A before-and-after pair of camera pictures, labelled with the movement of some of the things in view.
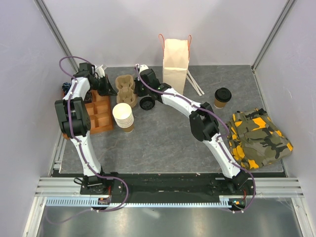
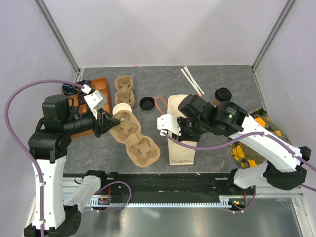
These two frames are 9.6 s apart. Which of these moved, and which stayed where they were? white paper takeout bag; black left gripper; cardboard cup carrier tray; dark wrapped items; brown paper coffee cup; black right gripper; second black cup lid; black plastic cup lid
Moved: white paper takeout bag; black left gripper; black right gripper
Stayed: brown paper coffee cup; second black cup lid; black plastic cup lid; dark wrapped items; cardboard cup carrier tray
